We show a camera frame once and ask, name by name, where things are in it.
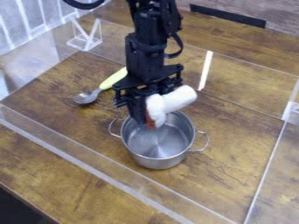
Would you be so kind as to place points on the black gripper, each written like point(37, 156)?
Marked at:
point(149, 75)

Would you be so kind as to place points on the spoon with yellow handle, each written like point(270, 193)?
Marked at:
point(89, 97)

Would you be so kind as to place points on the plush red white mushroom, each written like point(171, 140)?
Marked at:
point(162, 104)

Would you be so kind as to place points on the clear acrylic triangle stand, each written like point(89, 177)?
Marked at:
point(85, 41)

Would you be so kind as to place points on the black strip on wall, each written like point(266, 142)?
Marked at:
point(229, 16)

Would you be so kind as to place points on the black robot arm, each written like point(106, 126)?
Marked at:
point(153, 43)

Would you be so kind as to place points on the silver pot with handles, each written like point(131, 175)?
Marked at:
point(161, 148)

